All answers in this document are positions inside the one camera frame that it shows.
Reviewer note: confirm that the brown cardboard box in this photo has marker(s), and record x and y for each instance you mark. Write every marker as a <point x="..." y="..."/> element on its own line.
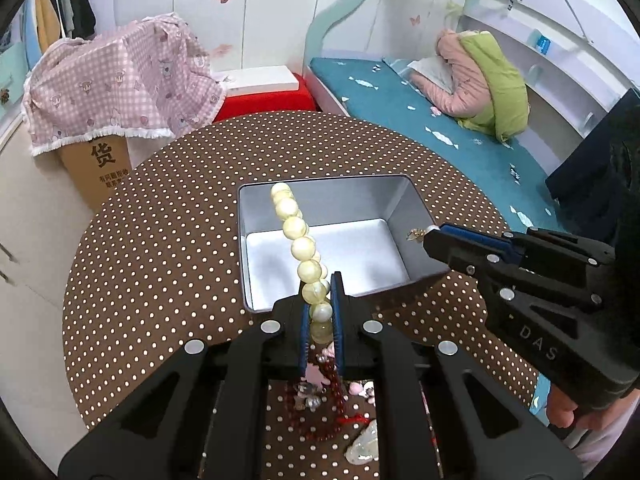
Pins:
<point x="96" y="167"/>

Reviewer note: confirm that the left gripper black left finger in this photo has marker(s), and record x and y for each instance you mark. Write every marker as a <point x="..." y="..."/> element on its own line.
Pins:
<point x="202" y="413"/>

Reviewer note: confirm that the white and red box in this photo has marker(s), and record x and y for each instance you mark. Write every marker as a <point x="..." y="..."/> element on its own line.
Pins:
<point x="263" y="89"/>

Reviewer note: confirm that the white cabinet with handles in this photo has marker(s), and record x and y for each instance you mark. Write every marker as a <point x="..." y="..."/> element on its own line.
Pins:
<point x="42" y="220"/>

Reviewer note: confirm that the pink patterned cloth cover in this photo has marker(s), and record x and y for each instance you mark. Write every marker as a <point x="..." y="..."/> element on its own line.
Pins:
<point x="149" y="79"/>

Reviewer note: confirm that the grey metal jewelry box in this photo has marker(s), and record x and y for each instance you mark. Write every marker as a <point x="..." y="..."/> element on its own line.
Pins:
<point x="360" y="224"/>

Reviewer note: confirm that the teal bed mattress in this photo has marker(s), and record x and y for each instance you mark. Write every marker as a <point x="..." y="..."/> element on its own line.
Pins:
<point x="380" y="91"/>

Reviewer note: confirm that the pink flower hair accessory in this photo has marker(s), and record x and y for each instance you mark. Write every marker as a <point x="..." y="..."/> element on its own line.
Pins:
<point x="320" y="380"/>

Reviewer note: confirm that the person's right hand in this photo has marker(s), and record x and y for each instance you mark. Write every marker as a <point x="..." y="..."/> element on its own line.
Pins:
<point x="562" y="411"/>

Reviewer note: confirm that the white jade pendant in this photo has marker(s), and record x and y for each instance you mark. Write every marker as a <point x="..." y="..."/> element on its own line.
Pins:
<point x="365" y="447"/>

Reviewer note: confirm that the white pillow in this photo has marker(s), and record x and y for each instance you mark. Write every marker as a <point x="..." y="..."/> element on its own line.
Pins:
<point x="436" y="70"/>

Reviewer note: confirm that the brown polka dot tablecloth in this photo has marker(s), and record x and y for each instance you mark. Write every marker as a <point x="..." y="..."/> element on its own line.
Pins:
<point x="160" y="263"/>

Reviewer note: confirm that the hanging clothes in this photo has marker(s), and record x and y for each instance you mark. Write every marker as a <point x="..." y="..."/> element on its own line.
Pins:
<point x="53" y="20"/>

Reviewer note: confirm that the pink and green blanket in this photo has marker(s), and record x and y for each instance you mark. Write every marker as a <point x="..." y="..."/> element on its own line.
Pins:
<point x="488" y="94"/>

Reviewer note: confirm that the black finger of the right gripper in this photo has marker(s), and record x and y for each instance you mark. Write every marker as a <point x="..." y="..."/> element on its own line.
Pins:
<point x="480" y="237"/>
<point x="462" y="257"/>

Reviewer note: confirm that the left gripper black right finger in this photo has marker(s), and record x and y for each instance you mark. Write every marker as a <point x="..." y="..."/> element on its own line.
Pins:
<point x="439" y="415"/>

